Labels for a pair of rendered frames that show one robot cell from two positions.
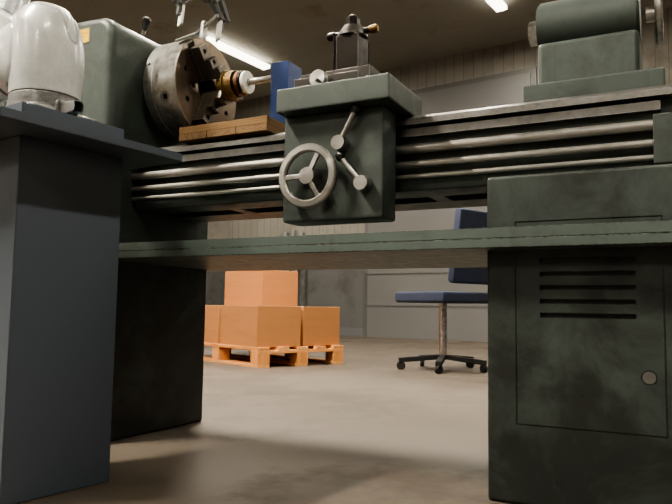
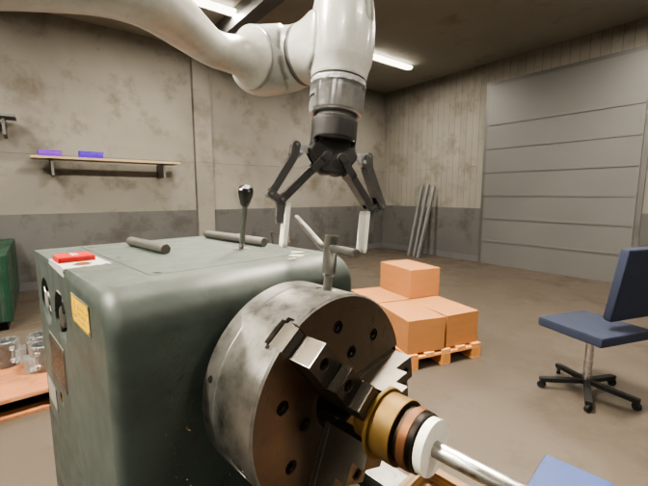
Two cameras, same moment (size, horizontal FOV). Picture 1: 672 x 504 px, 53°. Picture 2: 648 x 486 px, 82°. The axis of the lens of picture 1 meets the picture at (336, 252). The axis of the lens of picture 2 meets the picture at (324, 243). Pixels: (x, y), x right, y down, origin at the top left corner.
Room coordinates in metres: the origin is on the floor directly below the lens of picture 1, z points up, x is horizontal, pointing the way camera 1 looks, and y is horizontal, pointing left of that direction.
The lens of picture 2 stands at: (1.57, 0.28, 1.38)
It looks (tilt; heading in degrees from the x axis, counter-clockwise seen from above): 8 degrees down; 18
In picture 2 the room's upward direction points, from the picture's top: straight up
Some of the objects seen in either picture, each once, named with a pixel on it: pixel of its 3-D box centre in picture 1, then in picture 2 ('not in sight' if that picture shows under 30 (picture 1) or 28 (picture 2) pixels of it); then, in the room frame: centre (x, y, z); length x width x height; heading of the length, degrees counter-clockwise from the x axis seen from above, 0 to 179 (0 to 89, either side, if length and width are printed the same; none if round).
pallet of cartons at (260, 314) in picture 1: (259, 314); (408, 306); (5.03, 0.57, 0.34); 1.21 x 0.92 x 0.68; 51
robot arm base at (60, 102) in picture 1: (49, 110); not in sight; (1.48, 0.65, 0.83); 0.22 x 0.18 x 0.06; 55
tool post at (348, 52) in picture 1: (351, 57); not in sight; (1.75, -0.03, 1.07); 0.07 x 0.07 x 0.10; 63
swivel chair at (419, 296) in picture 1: (445, 290); (596, 320); (4.45, -0.73, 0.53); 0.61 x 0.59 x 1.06; 57
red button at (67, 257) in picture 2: not in sight; (74, 258); (2.10, 0.96, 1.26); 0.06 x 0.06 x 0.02; 63
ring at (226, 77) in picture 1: (233, 84); (394, 427); (2.02, 0.33, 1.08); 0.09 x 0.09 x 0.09; 63
